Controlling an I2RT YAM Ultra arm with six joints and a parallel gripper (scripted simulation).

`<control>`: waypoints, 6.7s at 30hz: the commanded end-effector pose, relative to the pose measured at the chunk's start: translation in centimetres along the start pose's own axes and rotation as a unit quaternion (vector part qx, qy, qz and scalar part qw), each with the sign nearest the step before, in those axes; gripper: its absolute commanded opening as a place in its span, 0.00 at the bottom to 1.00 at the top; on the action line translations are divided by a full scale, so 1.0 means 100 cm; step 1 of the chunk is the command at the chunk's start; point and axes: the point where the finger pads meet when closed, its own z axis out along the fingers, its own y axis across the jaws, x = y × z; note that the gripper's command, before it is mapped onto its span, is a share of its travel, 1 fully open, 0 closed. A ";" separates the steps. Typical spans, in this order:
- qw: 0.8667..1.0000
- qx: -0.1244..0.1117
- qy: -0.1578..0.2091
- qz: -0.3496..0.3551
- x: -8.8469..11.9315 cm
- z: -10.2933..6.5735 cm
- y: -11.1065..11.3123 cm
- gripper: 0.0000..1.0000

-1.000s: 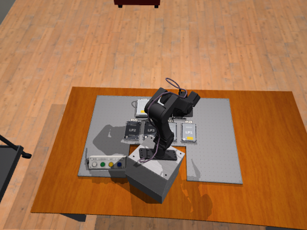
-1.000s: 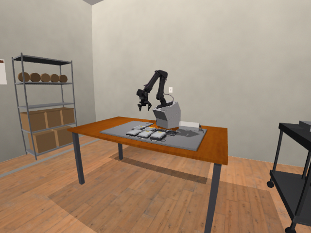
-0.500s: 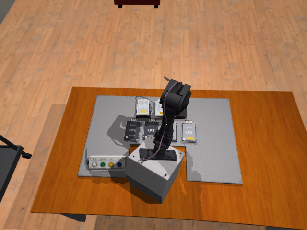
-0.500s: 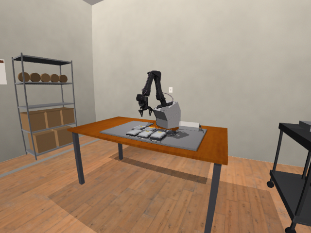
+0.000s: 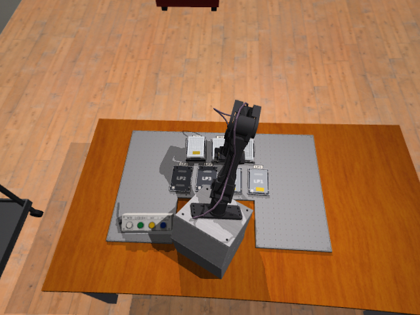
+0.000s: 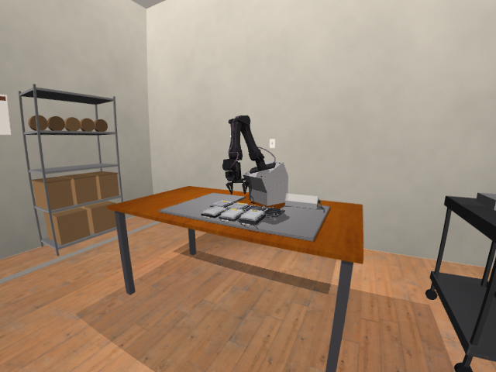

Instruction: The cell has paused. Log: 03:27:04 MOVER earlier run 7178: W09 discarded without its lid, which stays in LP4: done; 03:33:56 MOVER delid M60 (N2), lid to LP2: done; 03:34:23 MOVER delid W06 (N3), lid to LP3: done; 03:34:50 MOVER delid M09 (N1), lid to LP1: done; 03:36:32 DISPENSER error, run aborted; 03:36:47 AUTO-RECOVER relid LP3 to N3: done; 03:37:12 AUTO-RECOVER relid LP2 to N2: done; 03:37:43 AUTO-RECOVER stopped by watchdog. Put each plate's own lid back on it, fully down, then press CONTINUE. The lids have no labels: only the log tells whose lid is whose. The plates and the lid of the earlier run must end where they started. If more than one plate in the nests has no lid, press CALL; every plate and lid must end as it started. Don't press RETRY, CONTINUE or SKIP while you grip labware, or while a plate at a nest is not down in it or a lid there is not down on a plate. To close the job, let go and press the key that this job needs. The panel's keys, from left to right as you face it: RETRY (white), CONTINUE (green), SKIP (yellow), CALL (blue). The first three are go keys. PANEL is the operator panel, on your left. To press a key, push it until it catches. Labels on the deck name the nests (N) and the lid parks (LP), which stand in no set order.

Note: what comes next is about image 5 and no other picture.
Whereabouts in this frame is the grey button panel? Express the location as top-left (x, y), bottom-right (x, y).
top-left (117, 210), bottom-right (174, 234)

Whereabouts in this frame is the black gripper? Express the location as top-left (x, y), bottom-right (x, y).
top-left (214, 146), bottom-right (245, 165)

